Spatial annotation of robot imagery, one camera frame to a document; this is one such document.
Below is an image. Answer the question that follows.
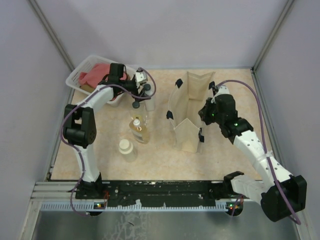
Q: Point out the white bottle grey cap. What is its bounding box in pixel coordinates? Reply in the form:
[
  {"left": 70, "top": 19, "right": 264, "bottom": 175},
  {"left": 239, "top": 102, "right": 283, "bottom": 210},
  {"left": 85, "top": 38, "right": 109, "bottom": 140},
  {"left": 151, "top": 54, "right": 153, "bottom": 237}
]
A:
[{"left": 143, "top": 83, "right": 156, "bottom": 112}]

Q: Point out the clear bottle grey cap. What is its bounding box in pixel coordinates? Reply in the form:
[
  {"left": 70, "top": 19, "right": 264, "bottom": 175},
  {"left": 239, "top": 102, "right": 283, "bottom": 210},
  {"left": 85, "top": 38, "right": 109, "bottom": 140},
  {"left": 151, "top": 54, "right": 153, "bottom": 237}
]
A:
[{"left": 129, "top": 101, "right": 149, "bottom": 125}]

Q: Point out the amber liquid bottle white cap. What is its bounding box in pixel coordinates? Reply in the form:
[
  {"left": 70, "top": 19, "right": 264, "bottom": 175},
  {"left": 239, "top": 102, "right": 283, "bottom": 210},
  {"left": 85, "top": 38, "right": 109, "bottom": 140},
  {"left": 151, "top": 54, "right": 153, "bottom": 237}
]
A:
[{"left": 129, "top": 119, "right": 150, "bottom": 144}]

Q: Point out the cream canvas tote bag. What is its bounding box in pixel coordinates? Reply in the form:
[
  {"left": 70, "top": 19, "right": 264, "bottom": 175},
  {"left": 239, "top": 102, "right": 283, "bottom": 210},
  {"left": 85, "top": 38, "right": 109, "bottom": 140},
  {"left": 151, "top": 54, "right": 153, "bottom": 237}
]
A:
[{"left": 166, "top": 71, "right": 215, "bottom": 153}]

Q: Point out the cream bottle round cap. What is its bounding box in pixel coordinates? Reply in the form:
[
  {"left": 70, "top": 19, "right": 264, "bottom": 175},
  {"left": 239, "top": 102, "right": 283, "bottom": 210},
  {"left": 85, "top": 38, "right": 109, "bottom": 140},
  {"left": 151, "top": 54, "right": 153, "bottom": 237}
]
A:
[{"left": 118, "top": 139, "right": 138, "bottom": 163}]

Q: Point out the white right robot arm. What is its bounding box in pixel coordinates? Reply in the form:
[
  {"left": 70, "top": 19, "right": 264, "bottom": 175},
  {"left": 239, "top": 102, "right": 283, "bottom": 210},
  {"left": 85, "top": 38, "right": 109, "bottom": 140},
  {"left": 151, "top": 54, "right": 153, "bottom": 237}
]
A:
[{"left": 198, "top": 94, "right": 307, "bottom": 222}]

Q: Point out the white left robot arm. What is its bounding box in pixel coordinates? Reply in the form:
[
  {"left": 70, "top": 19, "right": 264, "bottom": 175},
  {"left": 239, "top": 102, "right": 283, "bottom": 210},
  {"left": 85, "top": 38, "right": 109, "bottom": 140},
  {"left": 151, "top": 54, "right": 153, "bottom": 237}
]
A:
[{"left": 60, "top": 63, "right": 154, "bottom": 199}]

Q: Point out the pink cloth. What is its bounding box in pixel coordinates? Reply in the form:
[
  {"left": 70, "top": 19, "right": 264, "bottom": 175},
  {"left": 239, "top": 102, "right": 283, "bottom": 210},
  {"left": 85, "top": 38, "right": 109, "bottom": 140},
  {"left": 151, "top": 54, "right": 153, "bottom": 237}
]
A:
[{"left": 78, "top": 63, "right": 111, "bottom": 90}]

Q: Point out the brown item in basket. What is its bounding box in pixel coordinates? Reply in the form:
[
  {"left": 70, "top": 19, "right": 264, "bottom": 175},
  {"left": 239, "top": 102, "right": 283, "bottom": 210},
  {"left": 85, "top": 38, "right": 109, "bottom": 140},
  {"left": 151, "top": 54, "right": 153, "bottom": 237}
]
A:
[{"left": 80, "top": 84, "right": 95, "bottom": 94}]

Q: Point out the white plastic basket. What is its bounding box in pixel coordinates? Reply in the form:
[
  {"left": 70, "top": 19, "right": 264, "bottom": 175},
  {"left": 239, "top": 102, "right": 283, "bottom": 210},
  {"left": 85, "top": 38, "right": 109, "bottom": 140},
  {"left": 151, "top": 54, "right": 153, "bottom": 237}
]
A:
[{"left": 65, "top": 54, "right": 137, "bottom": 108}]

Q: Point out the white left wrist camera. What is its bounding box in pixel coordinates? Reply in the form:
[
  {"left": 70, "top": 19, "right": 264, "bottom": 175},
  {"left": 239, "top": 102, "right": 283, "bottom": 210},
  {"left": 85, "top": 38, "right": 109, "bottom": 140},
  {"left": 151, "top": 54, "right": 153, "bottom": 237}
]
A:
[{"left": 135, "top": 69, "right": 148, "bottom": 86}]

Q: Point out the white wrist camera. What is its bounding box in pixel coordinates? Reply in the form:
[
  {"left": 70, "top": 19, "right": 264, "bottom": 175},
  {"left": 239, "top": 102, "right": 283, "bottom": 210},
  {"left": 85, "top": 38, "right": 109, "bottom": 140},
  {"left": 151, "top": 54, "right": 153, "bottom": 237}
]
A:
[
  {"left": 135, "top": 69, "right": 148, "bottom": 86},
  {"left": 214, "top": 85, "right": 230, "bottom": 98}
]

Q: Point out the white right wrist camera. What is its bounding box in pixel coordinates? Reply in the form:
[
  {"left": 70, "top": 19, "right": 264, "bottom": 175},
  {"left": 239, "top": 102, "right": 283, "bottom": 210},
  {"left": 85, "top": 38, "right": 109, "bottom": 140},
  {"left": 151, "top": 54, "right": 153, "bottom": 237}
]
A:
[{"left": 214, "top": 85, "right": 230, "bottom": 98}]

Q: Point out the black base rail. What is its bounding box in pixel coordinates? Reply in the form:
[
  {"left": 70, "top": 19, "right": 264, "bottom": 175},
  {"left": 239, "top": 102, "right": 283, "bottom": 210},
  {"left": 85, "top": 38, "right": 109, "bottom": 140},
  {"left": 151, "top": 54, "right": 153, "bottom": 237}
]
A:
[{"left": 71, "top": 176, "right": 238, "bottom": 211}]

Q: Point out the aluminium frame post left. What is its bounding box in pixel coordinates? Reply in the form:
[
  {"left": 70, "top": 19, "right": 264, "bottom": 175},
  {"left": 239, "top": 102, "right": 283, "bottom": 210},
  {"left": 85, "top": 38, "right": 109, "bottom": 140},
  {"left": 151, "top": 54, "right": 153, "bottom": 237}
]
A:
[{"left": 27, "top": 0, "right": 75, "bottom": 72}]

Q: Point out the aluminium frame post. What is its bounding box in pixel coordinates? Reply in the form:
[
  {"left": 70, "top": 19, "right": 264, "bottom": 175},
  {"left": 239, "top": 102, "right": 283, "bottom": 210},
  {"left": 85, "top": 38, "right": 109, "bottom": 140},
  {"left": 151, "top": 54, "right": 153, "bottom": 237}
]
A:
[
  {"left": 251, "top": 0, "right": 297, "bottom": 73},
  {"left": 27, "top": 0, "right": 75, "bottom": 72}
]

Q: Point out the aluminium frame post right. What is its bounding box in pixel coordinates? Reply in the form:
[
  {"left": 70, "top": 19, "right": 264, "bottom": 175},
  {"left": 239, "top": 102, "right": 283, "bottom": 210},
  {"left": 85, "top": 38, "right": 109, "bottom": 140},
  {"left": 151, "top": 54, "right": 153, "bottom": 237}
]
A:
[{"left": 251, "top": 0, "right": 297, "bottom": 73}]

